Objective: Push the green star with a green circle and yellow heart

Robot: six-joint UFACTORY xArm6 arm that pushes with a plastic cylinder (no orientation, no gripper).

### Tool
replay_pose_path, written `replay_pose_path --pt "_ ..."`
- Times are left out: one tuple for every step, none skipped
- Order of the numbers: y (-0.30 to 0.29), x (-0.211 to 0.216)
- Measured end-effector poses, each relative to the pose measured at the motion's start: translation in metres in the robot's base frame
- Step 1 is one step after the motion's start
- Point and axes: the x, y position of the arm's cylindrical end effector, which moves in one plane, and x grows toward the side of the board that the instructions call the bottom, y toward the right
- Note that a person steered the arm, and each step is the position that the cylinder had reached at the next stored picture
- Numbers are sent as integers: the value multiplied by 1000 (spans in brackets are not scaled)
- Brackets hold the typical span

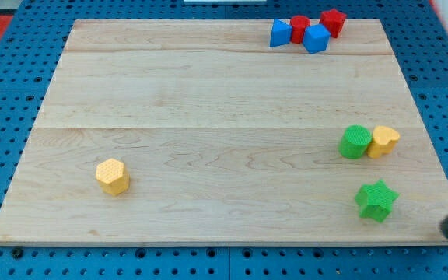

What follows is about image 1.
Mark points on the yellow heart block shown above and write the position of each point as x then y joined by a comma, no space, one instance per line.
383,141

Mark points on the red star block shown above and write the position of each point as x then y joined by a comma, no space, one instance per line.
334,21

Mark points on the green star block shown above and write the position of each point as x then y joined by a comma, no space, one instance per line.
375,201

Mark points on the wooden board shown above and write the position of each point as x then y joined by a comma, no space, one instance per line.
227,141

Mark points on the yellow hexagon block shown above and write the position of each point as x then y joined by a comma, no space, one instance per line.
112,176

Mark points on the blue triangle block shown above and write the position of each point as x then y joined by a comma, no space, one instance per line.
280,33

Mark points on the green cylinder block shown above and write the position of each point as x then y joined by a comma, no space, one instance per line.
354,141

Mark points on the blue cube block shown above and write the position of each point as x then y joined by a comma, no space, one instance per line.
316,38

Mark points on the red cylinder block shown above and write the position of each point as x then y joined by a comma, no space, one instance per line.
299,24

